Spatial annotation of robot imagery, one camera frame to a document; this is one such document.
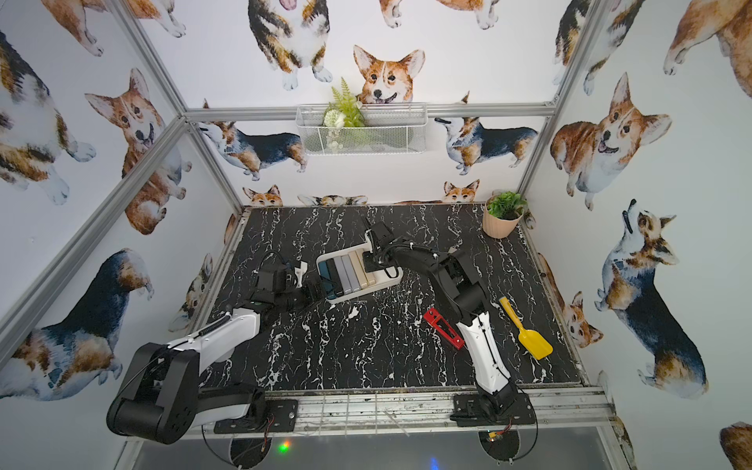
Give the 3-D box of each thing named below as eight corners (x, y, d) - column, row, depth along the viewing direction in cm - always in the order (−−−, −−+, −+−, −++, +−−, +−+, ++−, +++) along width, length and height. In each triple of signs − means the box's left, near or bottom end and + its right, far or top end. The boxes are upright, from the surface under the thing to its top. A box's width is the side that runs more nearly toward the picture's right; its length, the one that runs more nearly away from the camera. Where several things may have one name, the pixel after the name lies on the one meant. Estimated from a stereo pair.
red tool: (458, 352, 86) (459, 349, 84) (422, 317, 93) (422, 314, 91) (466, 342, 88) (467, 340, 86) (430, 309, 95) (431, 306, 93)
